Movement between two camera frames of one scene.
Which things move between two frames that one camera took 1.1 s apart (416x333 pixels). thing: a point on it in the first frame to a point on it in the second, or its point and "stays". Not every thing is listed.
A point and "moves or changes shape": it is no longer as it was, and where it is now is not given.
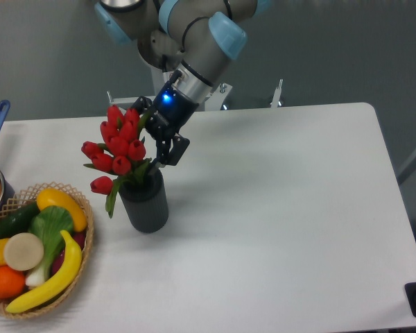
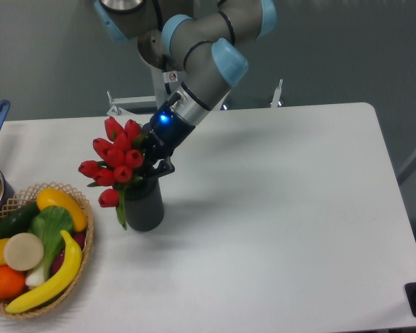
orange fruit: x=5 y=282 stays
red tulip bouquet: x=120 y=152 moves or changes shape
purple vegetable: x=80 y=237 stays
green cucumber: x=12 y=221 stays
